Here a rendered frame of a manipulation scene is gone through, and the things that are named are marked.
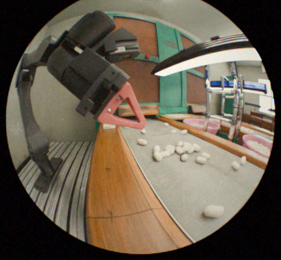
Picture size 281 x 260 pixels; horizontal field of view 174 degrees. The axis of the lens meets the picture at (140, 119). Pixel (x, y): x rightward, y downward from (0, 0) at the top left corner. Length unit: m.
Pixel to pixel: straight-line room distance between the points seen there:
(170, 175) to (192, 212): 0.11
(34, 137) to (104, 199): 0.26
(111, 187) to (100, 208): 0.05
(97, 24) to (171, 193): 0.30
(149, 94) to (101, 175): 0.63
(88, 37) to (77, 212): 0.34
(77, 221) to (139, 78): 0.79
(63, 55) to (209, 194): 0.33
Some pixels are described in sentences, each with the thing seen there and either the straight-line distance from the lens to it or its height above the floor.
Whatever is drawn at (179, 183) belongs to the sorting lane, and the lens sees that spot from 0.21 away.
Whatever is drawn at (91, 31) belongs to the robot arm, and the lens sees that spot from 0.15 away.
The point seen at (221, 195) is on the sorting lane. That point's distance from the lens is 0.23.
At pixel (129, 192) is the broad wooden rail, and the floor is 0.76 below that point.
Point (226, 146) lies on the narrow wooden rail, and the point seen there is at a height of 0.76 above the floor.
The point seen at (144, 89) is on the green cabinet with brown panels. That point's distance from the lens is 0.70.
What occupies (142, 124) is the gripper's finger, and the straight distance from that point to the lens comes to 0.16.
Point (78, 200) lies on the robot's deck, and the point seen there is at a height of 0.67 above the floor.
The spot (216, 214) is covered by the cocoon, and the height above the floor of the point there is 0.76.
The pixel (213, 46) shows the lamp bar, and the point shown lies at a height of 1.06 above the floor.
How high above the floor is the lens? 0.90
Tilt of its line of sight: 13 degrees down
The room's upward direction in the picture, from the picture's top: straight up
